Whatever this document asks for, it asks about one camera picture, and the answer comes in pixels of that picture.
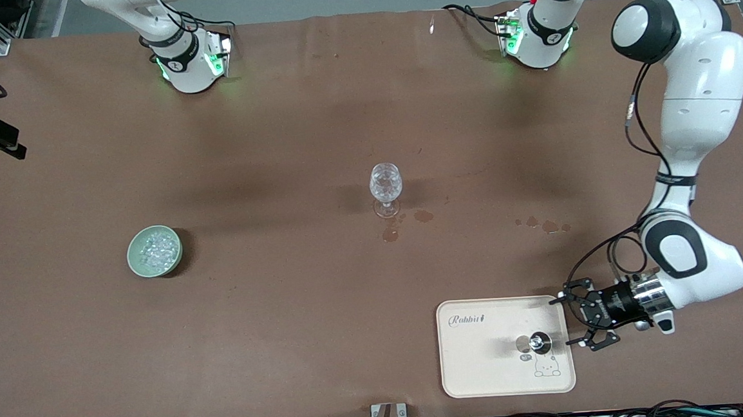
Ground metal jigger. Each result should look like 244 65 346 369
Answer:
514 331 554 357

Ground brown table cover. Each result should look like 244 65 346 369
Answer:
0 0 743 417

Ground cream rabbit print tray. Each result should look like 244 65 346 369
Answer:
435 293 578 401

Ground clear ice cubes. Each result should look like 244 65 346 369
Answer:
137 230 181 271

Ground black right base cable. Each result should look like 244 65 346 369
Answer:
140 0 237 50

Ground green ceramic bowl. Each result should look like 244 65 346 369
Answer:
125 223 185 279

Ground clear wine glass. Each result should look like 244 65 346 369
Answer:
368 162 406 220

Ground black base cable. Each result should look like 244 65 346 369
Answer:
442 0 511 41
140 0 237 50

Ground black left base cable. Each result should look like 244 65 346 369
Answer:
442 0 511 41

